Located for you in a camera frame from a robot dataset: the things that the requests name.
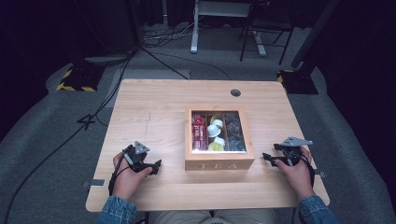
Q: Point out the grey stand base plate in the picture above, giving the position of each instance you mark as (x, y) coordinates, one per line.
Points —
(109, 59)

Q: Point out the person's right hand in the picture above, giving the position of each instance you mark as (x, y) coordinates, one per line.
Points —
(299, 179)

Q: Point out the white desk frame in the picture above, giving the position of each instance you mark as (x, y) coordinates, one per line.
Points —
(194, 31)

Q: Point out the grey metal bracket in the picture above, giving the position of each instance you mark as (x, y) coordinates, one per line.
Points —
(321, 174)
(95, 183)

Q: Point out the yellow-green capsule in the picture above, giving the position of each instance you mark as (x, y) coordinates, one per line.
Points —
(213, 119)

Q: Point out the wooden tea box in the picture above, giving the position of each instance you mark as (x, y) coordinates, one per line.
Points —
(218, 160)

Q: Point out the black chair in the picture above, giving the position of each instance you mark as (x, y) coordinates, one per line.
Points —
(267, 29)

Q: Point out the pile of dark tea packets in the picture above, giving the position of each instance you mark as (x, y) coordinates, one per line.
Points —
(235, 133)

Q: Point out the person's left hand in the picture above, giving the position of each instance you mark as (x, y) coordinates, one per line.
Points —
(127, 182)

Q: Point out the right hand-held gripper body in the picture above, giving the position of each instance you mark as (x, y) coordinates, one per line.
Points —
(292, 152)

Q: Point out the stack of red sachets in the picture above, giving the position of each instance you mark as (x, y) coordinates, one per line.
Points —
(199, 133)

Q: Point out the person's leg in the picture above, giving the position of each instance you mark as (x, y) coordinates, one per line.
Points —
(246, 217)
(180, 217)

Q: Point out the person's left leg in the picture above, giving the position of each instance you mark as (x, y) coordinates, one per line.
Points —
(180, 217)

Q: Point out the slanted black pole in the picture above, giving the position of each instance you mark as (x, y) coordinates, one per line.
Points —
(317, 31)

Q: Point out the person's right leg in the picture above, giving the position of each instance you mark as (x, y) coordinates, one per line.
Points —
(246, 217)

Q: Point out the white capsule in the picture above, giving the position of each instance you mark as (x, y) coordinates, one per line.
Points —
(219, 141)
(219, 123)
(214, 130)

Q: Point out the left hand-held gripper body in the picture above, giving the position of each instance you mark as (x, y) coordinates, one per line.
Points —
(134, 158)

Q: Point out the black yellow striped stand base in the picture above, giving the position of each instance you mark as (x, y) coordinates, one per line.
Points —
(299, 84)
(80, 81)

